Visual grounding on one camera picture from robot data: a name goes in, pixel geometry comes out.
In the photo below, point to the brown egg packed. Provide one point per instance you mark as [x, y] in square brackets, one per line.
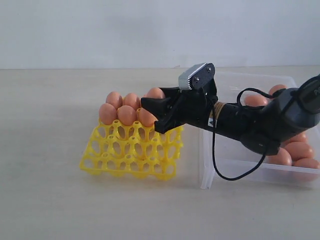
[133, 100]
[114, 98]
[155, 93]

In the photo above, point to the brown egg second row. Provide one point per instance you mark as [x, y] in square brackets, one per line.
[300, 150]

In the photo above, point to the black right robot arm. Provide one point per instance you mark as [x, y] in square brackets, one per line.
[260, 129]

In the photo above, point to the brown egg back row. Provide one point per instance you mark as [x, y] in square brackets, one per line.
[276, 88]

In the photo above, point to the yellow plastic egg tray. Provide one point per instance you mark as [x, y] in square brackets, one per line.
[134, 150]

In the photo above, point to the clear plastic bin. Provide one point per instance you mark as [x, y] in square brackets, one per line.
[261, 129]

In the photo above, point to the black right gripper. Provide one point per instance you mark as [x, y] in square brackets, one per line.
[179, 107]

